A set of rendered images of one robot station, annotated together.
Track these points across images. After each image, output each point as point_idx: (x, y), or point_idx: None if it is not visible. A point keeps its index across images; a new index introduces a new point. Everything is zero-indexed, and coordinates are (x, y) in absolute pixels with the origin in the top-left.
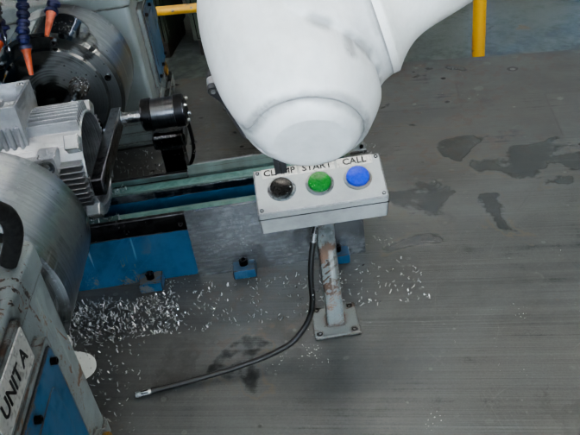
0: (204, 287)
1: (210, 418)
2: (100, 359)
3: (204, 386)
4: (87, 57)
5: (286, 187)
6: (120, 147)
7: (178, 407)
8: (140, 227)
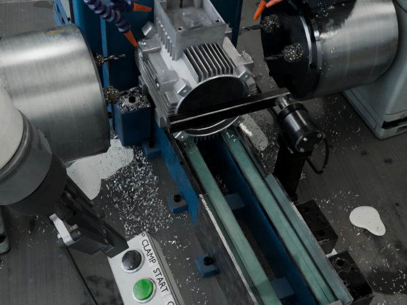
0: (181, 242)
1: (44, 293)
2: (94, 201)
3: (74, 279)
4: (312, 40)
5: (129, 264)
6: (355, 108)
7: (52, 268)
8: (186, 170)
